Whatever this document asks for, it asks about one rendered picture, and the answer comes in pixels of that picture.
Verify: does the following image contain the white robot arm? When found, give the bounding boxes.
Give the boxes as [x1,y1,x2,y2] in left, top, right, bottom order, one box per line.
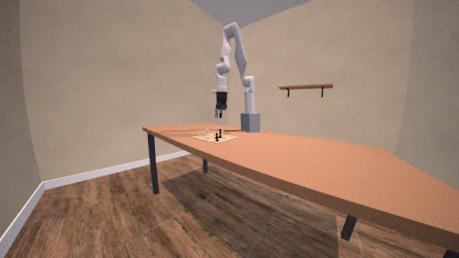
[215,22,255,114]

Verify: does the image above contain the brown and cream chessboard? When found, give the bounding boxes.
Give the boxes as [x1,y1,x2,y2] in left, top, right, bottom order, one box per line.
[193,133,237,144]

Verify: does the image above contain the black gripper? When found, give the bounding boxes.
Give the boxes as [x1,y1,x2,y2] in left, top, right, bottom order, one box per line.
[214,84,228,118]

